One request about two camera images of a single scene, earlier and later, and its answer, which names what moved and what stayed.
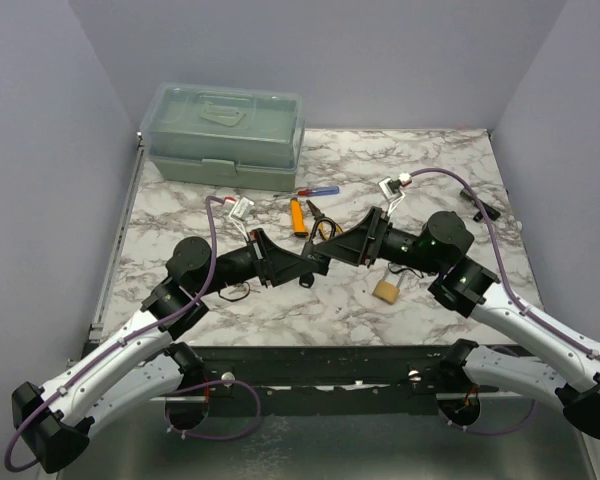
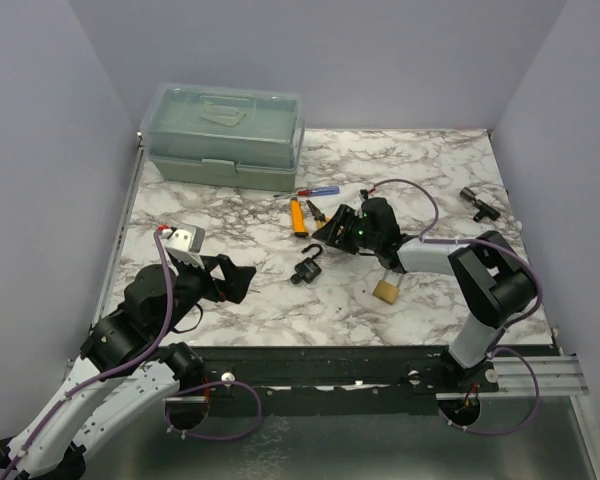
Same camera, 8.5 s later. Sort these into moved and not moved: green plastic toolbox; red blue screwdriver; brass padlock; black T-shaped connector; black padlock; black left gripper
Moved: black left gripper; black padlock
Not moved: black T-shaped connector; brass padlock; red blue screwdriver; green plastic toolbox
